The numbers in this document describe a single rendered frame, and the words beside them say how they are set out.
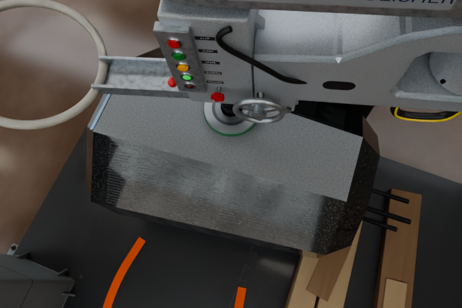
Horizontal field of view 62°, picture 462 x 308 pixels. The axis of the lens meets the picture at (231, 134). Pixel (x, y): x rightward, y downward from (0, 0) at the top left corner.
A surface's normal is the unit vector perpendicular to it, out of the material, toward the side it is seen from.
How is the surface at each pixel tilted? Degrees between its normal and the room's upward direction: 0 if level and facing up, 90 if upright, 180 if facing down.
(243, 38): 90
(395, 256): 0
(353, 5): 90
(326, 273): 0
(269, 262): 0
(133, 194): 45
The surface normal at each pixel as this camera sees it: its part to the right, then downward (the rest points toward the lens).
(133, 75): -0.11, -0.36
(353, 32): -0.69, -0.32
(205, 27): -0.12, 0.93
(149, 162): -0.26, 0.39
